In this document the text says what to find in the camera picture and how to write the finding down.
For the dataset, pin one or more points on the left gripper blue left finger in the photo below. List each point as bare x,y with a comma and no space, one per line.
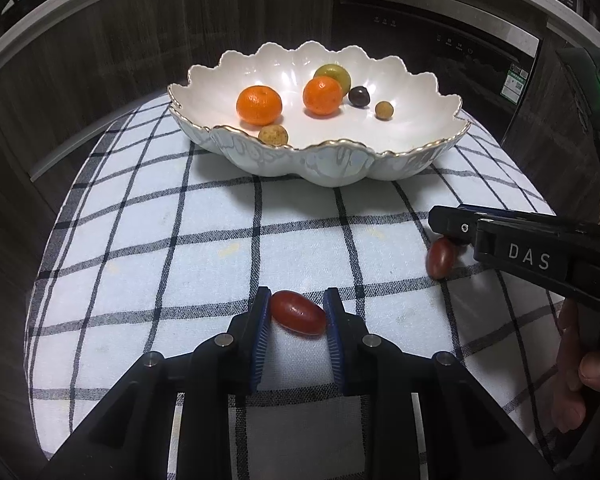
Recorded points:
259,325

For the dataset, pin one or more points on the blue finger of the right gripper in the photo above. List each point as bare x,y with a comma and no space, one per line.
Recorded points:
514,214
458,224

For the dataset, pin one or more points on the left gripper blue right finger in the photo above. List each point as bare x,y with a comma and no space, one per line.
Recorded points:
335,322

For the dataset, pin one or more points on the red grape tomato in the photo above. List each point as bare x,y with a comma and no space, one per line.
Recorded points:
440,259
297,313

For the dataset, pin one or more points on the brown longan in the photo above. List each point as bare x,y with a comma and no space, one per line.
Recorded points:
274,135
384,110

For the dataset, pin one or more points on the dark plum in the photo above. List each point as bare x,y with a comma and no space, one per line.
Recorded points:
461,250
359,97

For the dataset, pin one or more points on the orange mandarin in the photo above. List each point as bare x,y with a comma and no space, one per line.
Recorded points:
322,96
259,105

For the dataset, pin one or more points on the green apple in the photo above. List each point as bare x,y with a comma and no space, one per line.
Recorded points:
338,73

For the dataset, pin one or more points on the person right hand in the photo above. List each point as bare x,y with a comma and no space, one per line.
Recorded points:
574,371

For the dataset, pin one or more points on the white checked tablecloth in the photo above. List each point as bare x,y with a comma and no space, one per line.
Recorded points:
160,243

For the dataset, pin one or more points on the green energy label sticker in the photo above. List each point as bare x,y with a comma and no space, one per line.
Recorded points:
514,83

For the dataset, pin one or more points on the white scalloped ceramic bowl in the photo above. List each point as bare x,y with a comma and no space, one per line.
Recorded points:
336,150

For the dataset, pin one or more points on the built-in black dishwasher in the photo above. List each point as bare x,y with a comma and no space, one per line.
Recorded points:
468,49

